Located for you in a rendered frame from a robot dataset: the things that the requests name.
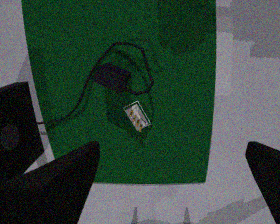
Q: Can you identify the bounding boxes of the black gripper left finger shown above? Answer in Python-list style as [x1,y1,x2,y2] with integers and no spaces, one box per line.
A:
[0,140,100,224]

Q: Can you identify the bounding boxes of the black cable with plug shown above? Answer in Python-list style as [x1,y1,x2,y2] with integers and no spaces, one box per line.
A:
[31,41,155,124]

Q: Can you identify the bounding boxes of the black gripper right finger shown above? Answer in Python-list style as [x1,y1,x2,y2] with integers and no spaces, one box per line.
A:
[245,141,280,224]

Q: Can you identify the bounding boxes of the green circuit board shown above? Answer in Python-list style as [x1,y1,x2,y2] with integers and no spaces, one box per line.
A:
[22,0,217,185]

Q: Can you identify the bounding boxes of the black square fan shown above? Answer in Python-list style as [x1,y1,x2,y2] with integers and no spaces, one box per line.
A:
[0,81,44,183]

